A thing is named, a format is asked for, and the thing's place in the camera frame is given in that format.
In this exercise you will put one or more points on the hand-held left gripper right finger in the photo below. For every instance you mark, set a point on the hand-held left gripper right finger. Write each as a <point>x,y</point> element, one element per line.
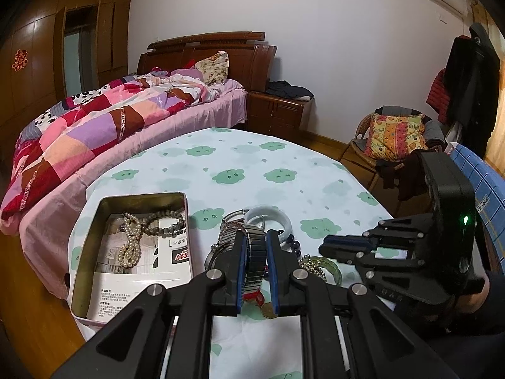
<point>273,272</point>

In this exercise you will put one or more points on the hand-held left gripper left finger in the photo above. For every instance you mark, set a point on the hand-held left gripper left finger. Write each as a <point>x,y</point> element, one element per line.
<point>239,268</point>

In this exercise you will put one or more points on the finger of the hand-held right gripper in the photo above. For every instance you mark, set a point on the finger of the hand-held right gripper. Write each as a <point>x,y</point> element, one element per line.
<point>394,231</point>
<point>355,254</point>

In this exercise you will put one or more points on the black metal band watch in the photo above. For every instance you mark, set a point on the black metal band watch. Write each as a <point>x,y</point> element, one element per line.
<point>254,256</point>

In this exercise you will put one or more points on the thin silver bangle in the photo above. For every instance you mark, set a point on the thin silver bangle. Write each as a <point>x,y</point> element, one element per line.
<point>232,215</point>

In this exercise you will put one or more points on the white jade bangle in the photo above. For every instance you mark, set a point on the white jade bangle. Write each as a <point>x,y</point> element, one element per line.
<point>260,210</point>

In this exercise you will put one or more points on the rectangular metal tin box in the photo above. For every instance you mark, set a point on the rectangular metal tin box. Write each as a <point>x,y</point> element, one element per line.
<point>81,284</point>

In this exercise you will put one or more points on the person's right forearm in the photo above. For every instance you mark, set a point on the person's right forearm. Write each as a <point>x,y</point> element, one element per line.
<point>473,298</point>

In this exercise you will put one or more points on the green translucent bangle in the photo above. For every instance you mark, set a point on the green translucent bangle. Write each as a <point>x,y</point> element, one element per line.
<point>333,270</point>

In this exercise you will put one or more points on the silver metal band watch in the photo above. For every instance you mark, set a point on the silver metal band watch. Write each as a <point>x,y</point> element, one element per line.
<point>225,235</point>

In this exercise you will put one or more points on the dark brown garment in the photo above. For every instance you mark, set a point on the dark brown garment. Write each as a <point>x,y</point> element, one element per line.
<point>406,173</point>

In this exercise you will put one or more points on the blue checked cloth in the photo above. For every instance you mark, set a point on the blue checked cloth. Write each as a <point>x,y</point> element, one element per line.
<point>481,181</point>

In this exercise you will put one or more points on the wicker chair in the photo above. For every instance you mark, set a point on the wicker chair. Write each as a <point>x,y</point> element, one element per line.
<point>355,154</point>

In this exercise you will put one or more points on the yellow patterned cushion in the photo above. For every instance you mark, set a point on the yellow patterned cushion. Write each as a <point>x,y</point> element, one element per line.
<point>394,136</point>

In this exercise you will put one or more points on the printed paper leaflet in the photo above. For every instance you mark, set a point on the printed paper leaflet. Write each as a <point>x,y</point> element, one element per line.
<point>130,284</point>

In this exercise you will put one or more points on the hanging red garment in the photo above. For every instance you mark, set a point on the hanging red garment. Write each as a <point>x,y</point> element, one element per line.
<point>436,94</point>

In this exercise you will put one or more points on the wooden nightstand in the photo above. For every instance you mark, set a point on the wooden nightstand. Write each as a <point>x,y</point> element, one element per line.
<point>276,114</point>

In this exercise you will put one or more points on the hanging black coat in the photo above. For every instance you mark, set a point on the hanging black coat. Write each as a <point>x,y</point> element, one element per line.
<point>471,87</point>

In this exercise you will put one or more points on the dark folded clothes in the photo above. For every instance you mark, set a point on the dark folded clothes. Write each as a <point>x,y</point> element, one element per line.
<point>288,89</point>

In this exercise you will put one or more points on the bed with patchwork quilt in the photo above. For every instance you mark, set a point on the bed with patchwork quilt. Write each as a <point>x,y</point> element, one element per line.
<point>59,213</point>

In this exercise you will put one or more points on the patchwork quilt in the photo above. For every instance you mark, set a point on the patchwork quilt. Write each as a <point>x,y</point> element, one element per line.
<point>98,126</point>

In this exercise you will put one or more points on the pink pillow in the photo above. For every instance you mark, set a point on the pink pillow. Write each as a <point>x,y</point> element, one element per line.
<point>185,74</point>

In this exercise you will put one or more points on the floral pillow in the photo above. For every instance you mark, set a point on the floral pillow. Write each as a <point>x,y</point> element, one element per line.
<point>213,67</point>

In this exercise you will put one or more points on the wooden bed headboard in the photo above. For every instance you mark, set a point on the wooden bed headboard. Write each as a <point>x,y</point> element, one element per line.
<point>244,61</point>

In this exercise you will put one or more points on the wooden wardrobe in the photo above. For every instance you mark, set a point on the wooden wardrobe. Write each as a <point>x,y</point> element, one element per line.
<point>35,98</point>

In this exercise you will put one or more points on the red paper decoration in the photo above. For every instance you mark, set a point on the red paper decoration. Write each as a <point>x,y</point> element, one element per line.
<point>19,60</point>

